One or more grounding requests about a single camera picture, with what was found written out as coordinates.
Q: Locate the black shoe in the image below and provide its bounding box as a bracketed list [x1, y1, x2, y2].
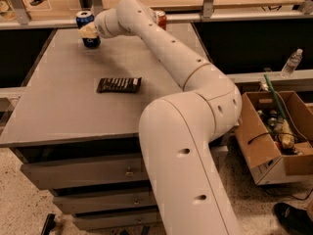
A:
[273, 203, 313, 235]

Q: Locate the green stick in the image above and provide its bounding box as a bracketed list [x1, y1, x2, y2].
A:
[264, 73, 287, 119]

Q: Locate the grey drawer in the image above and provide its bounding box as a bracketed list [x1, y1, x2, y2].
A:
[22, 148, 222, 189]
[72, 208, 161, 230]
[53, 187, 157, 214]

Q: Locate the dark chocolate bar wrapper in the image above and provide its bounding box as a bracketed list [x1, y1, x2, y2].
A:
[97, 77, 141, 93]

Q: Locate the grey drawer cabinet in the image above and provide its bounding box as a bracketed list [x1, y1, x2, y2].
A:
[1, 24, 203, 218]

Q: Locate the blue Pepsi can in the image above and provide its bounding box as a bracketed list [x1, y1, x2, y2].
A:
[76, 11, 101, 48]

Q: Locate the black cable on box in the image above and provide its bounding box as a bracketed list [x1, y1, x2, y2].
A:
[246, 130, 298, 146]

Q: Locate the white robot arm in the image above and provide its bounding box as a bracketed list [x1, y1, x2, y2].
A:
[79, 0, 242, 235]

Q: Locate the middle grey drawer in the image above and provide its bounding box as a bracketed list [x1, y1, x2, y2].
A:
[53, 187, 157, 214]

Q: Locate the clear plastic water bottle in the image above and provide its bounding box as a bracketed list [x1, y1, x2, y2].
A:
[281, 49, 303, 78]

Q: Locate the brown cardboard box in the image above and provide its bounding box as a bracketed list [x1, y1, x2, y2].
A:
[235, 91, 313, 185]

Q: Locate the red Coca-Cola can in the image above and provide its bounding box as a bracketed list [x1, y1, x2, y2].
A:
[156, 11, 167, 29]

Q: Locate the top grey drawer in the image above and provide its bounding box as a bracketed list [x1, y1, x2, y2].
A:
[22, 148, 222, 189]

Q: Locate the wooden shelf with metal rails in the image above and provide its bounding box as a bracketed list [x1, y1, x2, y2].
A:
[0, 0, 313, 29]

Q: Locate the bottom grey drawer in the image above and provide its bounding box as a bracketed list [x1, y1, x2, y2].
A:
[72, 208, 161, 230]

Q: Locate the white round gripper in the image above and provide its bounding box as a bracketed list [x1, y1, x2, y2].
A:
[78, 9, 127, 39]

